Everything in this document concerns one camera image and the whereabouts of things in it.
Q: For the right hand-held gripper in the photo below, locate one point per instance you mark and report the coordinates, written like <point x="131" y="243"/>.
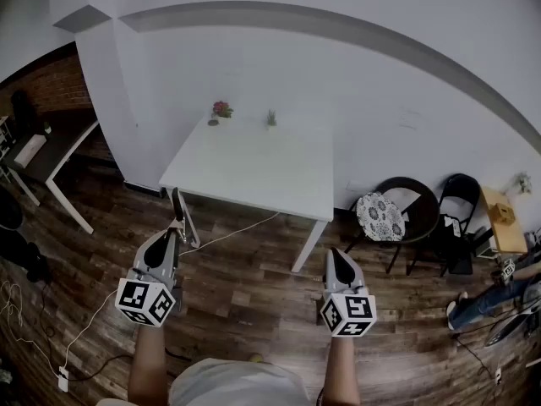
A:
<point x="348" y="315"/>

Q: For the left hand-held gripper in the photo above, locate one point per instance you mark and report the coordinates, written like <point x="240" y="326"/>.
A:
<point x="145" y="300"/>

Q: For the person's left forearm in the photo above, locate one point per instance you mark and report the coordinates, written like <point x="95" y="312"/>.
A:
<point x="148" y="362"/>

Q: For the person's right forearm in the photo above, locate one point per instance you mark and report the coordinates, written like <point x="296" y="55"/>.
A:
<point x="342" y="370"/>

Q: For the floral round cushion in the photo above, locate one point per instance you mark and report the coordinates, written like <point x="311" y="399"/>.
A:
<point x="380" y="218"/>

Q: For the dark wicker chair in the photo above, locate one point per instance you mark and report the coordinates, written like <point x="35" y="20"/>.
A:
<point x="424" y="210"/>

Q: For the white item on folding chair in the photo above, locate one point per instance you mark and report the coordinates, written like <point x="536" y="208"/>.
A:
<point x="455" y="227"/>

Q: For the person's yellow shoe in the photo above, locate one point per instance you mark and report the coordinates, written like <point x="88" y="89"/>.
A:
<point x="255" y="357"/>

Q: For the white table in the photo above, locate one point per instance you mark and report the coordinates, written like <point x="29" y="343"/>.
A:
<point x="262" y="167"/>

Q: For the black folding chair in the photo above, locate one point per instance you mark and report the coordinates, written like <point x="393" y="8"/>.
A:
<point x="458" y="193"/>

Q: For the person's light grey shirt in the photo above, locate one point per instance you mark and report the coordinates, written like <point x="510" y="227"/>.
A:
<point x="236" y="385"/>

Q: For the white power adapter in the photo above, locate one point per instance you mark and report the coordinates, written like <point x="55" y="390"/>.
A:
<point x="63" y="379"/>

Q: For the red flower potted plant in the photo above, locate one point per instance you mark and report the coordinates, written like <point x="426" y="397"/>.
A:
<point x="222" y="109"/>

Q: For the white box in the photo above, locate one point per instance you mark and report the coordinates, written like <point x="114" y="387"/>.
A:
<point x="29" y="149"/>

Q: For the wooden side table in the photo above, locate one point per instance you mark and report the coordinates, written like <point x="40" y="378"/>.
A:
<point x="507" y="235"/>

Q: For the tiny green potted plant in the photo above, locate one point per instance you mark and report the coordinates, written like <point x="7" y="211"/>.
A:
<point x="47" y="128"/>

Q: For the small wooden box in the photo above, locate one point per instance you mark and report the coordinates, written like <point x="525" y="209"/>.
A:
<point x="502" y="214"/>

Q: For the small green potted plant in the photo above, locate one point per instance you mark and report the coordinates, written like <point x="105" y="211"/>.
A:
<point x="271" y="119"/>

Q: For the white floor socket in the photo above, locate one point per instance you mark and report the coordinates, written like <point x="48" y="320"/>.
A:
<point x="498" y="375"/>

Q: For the plant in glass vase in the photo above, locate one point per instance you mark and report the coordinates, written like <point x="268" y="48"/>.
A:
<point x="524" y="182"/>

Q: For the dark desk with white frame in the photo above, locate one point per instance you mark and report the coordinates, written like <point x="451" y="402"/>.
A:
<point x="55" y="150"/>

